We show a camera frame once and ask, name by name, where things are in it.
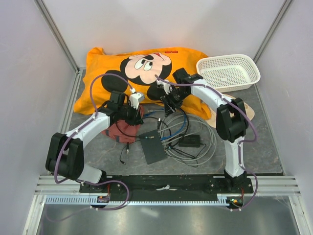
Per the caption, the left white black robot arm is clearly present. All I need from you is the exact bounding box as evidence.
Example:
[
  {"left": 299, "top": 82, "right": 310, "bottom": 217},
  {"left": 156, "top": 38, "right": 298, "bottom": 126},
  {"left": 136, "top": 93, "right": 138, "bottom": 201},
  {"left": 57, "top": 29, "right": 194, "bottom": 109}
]
[{"left": 45, "top": 92, "right": 144, "bottom": 192}]

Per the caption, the black mains plug cord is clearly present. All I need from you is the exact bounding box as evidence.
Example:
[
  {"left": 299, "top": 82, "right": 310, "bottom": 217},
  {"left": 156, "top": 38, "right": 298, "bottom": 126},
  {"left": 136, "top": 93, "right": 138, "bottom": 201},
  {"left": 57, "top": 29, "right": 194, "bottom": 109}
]
[{"left": 143, "top": 116, "right": 172, "bottom": 133}]

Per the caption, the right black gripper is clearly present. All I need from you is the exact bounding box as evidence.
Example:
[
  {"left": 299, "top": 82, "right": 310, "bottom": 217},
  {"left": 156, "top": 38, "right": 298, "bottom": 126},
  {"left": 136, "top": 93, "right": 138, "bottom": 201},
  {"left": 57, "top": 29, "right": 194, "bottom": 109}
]
[{"left": 160, "top": 88, "right": 189, "bottom": 118}]

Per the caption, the black network switch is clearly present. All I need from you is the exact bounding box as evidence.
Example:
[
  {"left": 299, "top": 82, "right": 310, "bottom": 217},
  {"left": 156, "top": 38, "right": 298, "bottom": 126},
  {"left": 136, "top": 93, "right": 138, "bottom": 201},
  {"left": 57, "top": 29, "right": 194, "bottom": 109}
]
[{"left": 139, "top": 129, "right": 167, "bottom": 165}]

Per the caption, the black power plug cable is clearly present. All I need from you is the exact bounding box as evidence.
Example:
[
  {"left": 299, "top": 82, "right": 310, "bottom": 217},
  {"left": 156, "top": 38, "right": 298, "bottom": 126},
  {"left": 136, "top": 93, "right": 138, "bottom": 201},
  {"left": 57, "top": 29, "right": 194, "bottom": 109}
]
[{"left": 119, "top": 136, "right": 152, "bottom": 165}]

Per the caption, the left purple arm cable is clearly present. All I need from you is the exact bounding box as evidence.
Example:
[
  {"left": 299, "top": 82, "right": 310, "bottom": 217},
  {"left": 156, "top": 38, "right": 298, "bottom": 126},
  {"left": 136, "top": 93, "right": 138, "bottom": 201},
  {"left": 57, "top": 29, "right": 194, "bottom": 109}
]
[{"left": 53, "top": 73, "right": 135, "bottom": 184}]

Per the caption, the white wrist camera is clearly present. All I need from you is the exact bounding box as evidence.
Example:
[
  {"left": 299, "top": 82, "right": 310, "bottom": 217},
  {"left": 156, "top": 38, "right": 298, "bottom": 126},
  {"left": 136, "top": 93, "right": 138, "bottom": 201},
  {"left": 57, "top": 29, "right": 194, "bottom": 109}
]
[
  {"left": 129, "top": 92, "right": 145, "bottom": 109},
  {"left": 156, "top": 80, "right": 172, "bottom": 94}
]

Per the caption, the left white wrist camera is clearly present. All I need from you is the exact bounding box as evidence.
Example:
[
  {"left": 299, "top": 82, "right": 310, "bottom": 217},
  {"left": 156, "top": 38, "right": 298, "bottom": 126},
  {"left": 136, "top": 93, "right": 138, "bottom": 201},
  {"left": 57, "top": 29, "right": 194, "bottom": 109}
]
[{"left": 129, "top": 92, "right": 145, "bottom": 109}]

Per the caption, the orange cartoon mouse pillow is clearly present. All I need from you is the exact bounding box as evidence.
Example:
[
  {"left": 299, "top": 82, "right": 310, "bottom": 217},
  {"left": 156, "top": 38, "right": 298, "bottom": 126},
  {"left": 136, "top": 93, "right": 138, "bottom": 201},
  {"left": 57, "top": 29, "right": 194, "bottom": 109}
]
[{"left": 73, "top": 47, "right": 207, "bottom": 115}]

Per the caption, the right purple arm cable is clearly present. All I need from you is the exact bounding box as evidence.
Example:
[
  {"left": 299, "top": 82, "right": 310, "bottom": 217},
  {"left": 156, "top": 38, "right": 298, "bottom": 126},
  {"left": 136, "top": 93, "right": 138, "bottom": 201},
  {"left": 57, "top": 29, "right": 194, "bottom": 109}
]
[{"left": 155, "top": 75, "right": 259, "bottom": 211}]

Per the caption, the grey ethernet cable bundle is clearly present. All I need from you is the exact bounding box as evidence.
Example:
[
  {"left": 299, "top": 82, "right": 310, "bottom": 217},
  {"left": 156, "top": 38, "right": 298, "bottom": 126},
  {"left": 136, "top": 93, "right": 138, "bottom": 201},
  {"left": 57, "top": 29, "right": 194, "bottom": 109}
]
[{"left": 157, "top": 114, "right": 217, "bottom": 165}]

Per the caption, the red cloth garment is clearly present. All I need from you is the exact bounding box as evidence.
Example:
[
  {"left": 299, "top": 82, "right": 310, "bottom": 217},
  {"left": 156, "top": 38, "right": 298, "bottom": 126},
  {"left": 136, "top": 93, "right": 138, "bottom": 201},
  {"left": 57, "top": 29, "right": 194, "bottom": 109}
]
[{"left": 98, "top": 107, "right": 141, "bottom": 143}]

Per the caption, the black power adapter brick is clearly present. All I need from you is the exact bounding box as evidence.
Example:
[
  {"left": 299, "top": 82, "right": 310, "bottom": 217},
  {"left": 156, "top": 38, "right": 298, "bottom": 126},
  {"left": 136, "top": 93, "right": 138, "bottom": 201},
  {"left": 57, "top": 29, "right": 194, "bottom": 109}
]
[{"left": 178, "top": 134, "right": 201, "bottom": 148}]

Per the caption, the blue ethernet cable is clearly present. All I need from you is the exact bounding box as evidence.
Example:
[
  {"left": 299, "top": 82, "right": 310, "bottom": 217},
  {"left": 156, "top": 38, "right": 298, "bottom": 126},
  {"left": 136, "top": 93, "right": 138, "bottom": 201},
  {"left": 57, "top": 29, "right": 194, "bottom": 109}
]
[{"left": 143, "top": 109, "right": 189, "bottom": 144}]

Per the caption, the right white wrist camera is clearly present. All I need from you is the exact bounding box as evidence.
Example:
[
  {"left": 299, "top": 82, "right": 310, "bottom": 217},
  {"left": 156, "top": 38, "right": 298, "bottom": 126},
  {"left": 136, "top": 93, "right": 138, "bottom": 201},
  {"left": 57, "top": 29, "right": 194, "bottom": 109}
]
[{"left": 156, "top": 80, "right": 172, "bottom": 94}]

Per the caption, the beige cloth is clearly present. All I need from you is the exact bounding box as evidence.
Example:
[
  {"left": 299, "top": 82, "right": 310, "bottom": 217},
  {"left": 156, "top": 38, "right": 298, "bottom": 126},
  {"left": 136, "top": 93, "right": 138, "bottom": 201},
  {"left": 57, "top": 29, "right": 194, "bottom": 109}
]
[{"left": 206, "top": 103, "right": 255, "bottom": 128}]

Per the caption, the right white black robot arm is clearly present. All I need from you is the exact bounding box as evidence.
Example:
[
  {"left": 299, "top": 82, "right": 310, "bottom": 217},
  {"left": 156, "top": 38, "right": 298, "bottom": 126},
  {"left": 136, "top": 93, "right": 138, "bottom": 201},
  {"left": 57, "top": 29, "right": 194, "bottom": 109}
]
[{"left": 157, "top": 68, "right": 249, "bottom": 193}]

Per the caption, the white perforated plastic basket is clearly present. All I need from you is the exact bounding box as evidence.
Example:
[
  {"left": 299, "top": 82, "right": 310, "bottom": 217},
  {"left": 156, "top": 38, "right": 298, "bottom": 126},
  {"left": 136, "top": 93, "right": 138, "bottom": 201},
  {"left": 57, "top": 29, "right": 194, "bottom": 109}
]
[{"left": 196, "top": 54, "right": 261, "bottom": 93}]

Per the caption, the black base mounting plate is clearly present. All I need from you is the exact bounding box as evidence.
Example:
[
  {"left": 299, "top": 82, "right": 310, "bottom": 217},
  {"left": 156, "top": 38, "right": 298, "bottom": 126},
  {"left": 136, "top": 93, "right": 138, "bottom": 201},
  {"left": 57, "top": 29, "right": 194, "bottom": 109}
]
[{"left": 79, "top": 174, "right": 254, "bottom": 194}]

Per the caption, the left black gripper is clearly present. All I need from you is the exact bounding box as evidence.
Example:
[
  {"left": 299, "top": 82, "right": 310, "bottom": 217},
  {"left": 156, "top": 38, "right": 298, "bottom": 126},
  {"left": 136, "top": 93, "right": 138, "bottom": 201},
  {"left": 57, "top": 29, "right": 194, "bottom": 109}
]
[{"left": 118, "top": 103, "right": 143, "bottom": 127}]

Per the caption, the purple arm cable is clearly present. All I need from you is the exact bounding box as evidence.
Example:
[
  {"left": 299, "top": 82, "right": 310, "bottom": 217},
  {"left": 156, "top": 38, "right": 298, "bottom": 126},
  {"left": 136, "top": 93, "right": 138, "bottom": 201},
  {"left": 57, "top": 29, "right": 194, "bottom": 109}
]
[
  {"left": 155, "top": 75, "right": 259, "bottom": 211},
  {"left": 53, "top": 73, "right": 135, "bottom": 184}
]

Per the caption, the grey slotted cable duct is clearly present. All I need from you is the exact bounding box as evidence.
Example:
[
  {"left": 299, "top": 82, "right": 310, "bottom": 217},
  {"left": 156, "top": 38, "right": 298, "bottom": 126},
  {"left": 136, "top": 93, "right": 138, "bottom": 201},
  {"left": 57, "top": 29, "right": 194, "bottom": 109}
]
[{"left": 45, "top": 194, "right": 244, "bottom": 206}]

